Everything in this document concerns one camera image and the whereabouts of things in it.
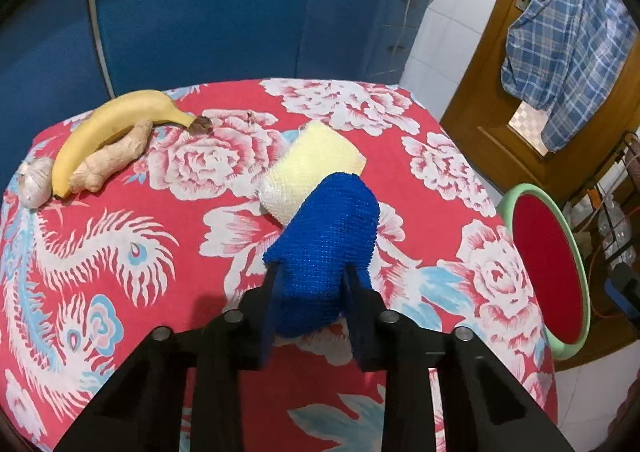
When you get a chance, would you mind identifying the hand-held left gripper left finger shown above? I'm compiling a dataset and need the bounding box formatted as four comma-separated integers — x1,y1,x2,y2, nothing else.
52,262,281,452

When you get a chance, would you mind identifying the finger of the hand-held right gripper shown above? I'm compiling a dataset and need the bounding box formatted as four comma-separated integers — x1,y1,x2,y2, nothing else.
602,262,640,328

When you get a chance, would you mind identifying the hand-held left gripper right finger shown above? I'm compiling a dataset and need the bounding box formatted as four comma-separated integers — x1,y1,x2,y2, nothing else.
342,264,576,452

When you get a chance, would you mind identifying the red basin with green rim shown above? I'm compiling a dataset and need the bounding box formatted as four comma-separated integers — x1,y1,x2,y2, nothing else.
499,183,592,362

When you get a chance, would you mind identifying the blue mesh sponge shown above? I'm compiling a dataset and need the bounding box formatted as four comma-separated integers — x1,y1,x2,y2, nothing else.
262,173,381,338

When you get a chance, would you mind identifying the clear plastic bottle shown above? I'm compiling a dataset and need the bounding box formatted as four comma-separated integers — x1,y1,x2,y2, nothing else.
597,197,636,273

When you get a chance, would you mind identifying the black metal rack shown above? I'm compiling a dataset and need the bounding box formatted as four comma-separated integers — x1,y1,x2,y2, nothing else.
565,129,640,283

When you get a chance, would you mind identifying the red floral tablecloth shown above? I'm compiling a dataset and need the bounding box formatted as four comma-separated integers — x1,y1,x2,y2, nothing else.
0,78,558,452

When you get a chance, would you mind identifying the pale yellow mesh sponge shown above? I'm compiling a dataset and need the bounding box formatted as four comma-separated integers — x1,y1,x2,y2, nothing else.
258,119,367,228

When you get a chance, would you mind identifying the ginger root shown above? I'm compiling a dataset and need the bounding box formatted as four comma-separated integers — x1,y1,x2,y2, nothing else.
67,119,153,194

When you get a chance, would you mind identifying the yellow banana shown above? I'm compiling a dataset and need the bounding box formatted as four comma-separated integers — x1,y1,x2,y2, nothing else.
51,89,213,199

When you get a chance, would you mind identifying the wooden door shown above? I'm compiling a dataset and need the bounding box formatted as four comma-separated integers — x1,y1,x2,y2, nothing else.
440,0,640,203

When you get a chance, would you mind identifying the garlic bulb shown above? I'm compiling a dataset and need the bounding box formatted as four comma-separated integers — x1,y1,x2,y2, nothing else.
19,157,55,209

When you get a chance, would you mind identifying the blue plaid shirt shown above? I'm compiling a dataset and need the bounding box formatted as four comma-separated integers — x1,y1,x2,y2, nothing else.
501,0,638,153

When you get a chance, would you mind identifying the blue kitchen base cabinet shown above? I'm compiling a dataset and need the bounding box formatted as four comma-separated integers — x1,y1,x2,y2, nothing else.
0,0,443,173

